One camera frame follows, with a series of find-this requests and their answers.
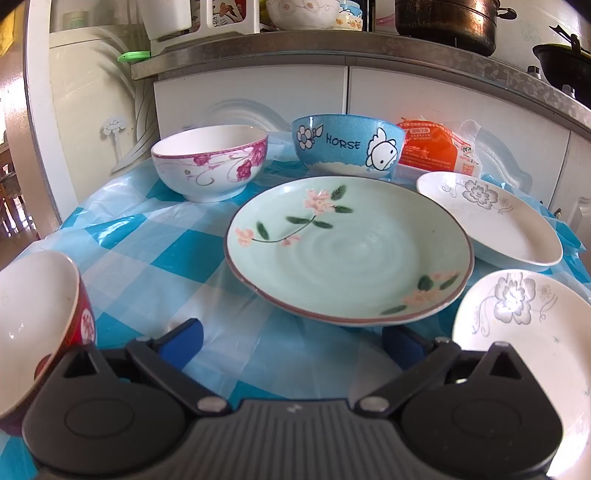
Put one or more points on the blue cartoon bowl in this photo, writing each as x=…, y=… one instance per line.
x=341, y=147

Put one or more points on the white utensil holder cup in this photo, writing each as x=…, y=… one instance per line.
x=166, y=18

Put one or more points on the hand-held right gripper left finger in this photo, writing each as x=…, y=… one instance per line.
x=184, y=344

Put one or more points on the white floral bowl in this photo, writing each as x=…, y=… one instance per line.
x=300, y=14

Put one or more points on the orange and white packet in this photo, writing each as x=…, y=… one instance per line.
x=429, y=147

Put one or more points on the wooden chair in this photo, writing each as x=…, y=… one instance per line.
x=14, y=203

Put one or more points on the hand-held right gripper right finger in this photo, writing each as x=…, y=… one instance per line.
x=397, y=345

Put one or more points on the white plastic counter rack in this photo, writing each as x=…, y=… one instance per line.
x=203, y=39

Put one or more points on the white bowl with pink flowers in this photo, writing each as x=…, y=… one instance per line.
x=207, y=180

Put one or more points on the white cabinet door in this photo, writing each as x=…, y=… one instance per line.
x=461, y=97
x=249, y=92
x=579, y=184

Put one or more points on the red bowl with white inside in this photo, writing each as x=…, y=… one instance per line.
x=32, y=314

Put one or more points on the green floral plate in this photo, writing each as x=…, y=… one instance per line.
x=346, y=258

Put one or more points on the red white seasoning packet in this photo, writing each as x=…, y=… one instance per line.
x=222, y=14

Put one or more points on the green plastic clip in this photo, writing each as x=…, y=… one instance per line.
x=134, y=56

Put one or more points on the dark metal stock pot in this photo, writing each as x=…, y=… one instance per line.
x=443, y=23

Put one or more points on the black wok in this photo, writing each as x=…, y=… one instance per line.
x=568, y=64

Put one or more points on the blue checkered plastic tablecloth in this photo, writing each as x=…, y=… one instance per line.
x=152, y=258

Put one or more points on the steel-edged kitchen countertop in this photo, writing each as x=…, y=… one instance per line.
x=323, y=48

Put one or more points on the white plate with grey flower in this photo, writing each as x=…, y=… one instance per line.
x=508, y=226
x=545, y=332

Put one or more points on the small blue patterned container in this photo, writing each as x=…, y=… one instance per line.
x=348, y=18

